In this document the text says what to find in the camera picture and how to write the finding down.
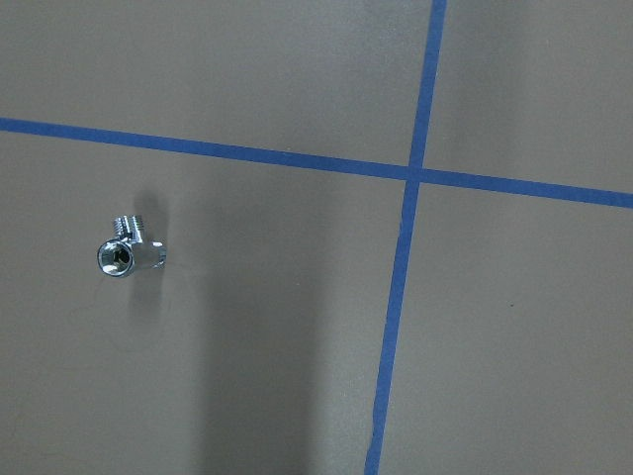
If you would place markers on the chrome metal pipe fitting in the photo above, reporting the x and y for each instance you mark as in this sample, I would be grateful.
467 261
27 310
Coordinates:
130 250

